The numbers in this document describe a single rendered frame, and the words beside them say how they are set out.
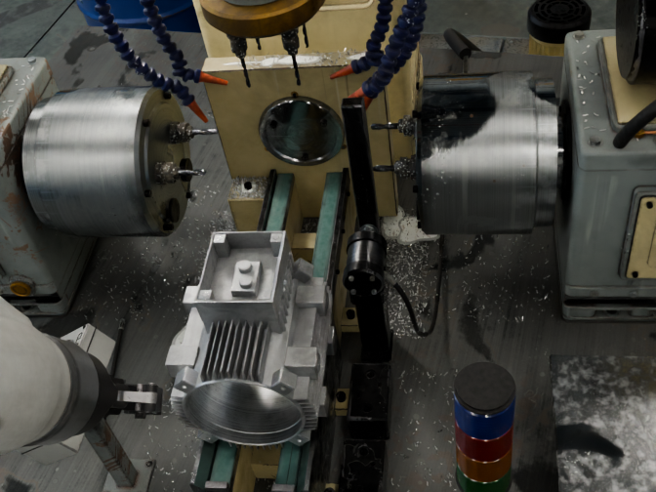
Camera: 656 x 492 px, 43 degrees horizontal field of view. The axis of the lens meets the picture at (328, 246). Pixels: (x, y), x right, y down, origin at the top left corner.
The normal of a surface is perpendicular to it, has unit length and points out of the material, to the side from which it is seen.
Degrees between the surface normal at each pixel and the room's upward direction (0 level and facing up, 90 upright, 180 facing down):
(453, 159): 51
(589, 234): 90
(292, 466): 0
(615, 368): 0
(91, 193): 69
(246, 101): 90
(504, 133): 36
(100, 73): 0
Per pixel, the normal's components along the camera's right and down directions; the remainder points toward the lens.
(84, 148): -0.17, -0.05
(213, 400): 0.72, -0.40
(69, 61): -0.13, -0.67
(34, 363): 0.96, -0.25
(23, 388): 0.97, 0.05
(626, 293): -0.11, 0.74
